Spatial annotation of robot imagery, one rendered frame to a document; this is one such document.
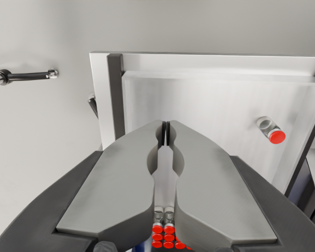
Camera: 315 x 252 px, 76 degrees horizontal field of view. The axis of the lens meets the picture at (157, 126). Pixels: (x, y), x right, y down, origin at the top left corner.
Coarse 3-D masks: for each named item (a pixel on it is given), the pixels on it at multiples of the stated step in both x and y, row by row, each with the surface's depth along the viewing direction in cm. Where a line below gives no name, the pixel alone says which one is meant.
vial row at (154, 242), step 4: (152, 240) 40; (156, 240) 39; (160, 240) 40; (164, 240) 40; (172, 240) 40; (176, 240) 40; (152, 244) 40; (156, 244) 40; (160, 244) 40; (164, 244) 39; (168, 244) 39; (172, 244) 39; (176, 244) 39; (180, 244) 39; (184, 244) 39; (180, 248) 40; (188, 248) 40
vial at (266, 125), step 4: (264, 116) 31; (260, 120) 30; (264, 120) 30; (268, 120) 29; (272, 120) 30; (256, 124) 31; (260, 124) 30; (264, 124) 29; (268, 124) 29; (272, 124) 28; (276, 124) 29; (260, 128) 30; (264, 128) 29; (268, 128) 28; (272, 128) 28; (276, 128) 28; (264, 132) 29; (268, 132) 28; (268, 136) 28
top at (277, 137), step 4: (272, 132) 27; (276, 132) 27; (280, 132) 27; (272, 136) 27; (276, 136) 27; (280, 136) 27; (284, 136) 27; (272, 140) 27; (276, 140) 27; (280, 140) 27
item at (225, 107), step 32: (128, 96) 29; (160, 96) 30; (192, 96) 30; (224, 96) 30; (256, 96) 29; (288, 96) 29; (128, 128) 30; (192, 128) 32; (224, 128) 32; (256, 128) 32; (288, 128) 32; (160, 160) 36; (256, 160) 35; (288, 160) 32; (160, 192) 39
